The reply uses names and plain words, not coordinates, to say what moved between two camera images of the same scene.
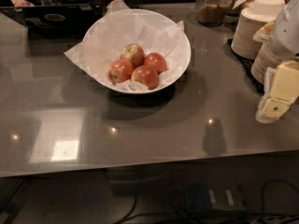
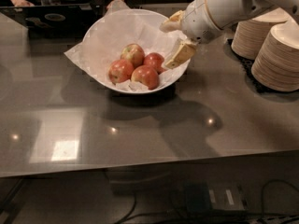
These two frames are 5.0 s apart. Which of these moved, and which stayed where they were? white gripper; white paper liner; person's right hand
Moved: white gripper
Stayed: white paper liner; person's right hand
